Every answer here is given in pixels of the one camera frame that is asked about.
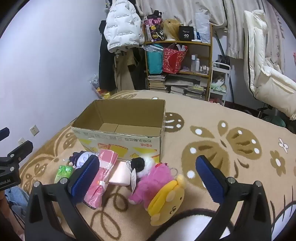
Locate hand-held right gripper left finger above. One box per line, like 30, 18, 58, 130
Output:
24, 155, 109, 241

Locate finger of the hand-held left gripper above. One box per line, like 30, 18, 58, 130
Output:
0, 140, 34, 163
0, 127, 10, 142

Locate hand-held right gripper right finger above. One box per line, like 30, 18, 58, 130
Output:
195, 155, 274, 241

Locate pink packet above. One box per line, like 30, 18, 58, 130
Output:
84, 149, 119, 210

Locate grey-haired plush doll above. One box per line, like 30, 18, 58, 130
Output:
69, 151, 97, 168

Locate green tissue pack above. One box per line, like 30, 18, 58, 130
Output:
54, 165, 74, 184

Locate pale foam block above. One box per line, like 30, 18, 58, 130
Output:
109, 161, 133, 186

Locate yellow dog plush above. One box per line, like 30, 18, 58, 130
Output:
147, 174, 186, 226

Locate pink bear plush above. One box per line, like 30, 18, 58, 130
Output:
128, 162, 178, 208

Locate cardboard box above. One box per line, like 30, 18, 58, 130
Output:
71, 99, 166, 164

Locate black and white fluffy plush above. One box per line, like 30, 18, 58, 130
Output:
126, 156, 155, 193

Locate person's blue jeans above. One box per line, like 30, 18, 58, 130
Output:
0, 185, 30, 223

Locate pile of magazines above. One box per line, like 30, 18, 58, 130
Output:
165, 75, 207, 99

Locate white trolley cart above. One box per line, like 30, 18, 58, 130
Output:
208, 61, 231, 106

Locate wooden shelf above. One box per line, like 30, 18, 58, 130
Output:
143, 23, 213, 102

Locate stack of books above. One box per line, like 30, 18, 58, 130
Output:
147, 74, 167, 91

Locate black hanging coat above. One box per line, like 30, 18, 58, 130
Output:
98, 20, 117, 92

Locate black hanging garment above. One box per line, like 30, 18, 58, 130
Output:
128, 46, 148, 91

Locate white padded duvet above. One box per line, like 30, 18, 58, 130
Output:
244, 10, 296, 121

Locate red patterned bag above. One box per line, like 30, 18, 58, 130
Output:
162, 44, 188, 75

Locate teal bag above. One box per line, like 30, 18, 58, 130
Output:
146, 45, 164, 75

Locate black box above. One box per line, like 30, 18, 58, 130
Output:
179, 25, 193, 42

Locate clear plastic bag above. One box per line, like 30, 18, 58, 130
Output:
195, 13, 211, 43

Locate white puffer jacket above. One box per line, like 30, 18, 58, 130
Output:
103, 0, 146, 54

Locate blonde wig head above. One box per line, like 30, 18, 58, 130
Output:
161, 19, 183, 42

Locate pink and black printed bag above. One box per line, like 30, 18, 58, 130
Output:
143, 10, 165, 42

